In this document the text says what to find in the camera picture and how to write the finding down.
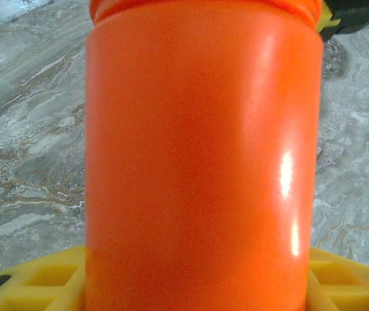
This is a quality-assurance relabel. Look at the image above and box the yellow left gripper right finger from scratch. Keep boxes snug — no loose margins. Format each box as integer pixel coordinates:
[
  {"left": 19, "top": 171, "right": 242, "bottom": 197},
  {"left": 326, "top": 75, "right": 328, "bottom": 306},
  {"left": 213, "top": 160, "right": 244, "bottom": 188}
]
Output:
[{"left": 306, "top": 248, "right": 369, "bottom": 311}]

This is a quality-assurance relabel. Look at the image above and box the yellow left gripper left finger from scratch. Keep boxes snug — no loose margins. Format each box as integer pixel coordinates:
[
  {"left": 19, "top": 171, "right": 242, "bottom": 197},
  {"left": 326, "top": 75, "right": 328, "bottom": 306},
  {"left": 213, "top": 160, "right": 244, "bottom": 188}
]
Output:
[{"left": 0, "top": 244, "right": 89, "bottom": 311}]

